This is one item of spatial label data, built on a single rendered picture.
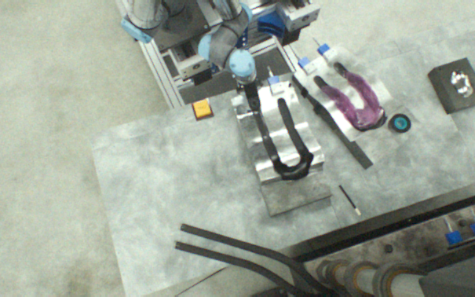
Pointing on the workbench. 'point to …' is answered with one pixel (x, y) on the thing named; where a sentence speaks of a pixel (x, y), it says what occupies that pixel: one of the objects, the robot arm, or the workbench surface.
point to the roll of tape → (400, 124)
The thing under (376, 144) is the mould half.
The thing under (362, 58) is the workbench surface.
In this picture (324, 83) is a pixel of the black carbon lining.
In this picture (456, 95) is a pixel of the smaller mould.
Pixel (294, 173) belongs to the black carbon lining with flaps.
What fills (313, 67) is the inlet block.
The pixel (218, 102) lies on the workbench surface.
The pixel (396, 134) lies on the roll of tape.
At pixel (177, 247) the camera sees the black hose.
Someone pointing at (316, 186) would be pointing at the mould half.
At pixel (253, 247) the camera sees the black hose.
